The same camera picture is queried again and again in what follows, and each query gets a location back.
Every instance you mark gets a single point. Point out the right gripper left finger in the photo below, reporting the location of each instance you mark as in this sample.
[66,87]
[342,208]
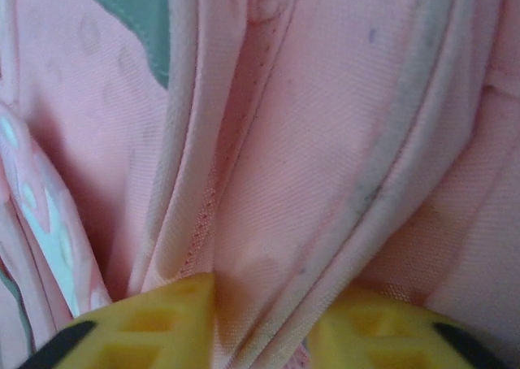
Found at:
[162,332]

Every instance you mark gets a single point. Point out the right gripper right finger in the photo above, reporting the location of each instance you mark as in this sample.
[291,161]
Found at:
[378,336]

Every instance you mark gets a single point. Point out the pink backpack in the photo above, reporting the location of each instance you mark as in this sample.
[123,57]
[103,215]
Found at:
[304,141]

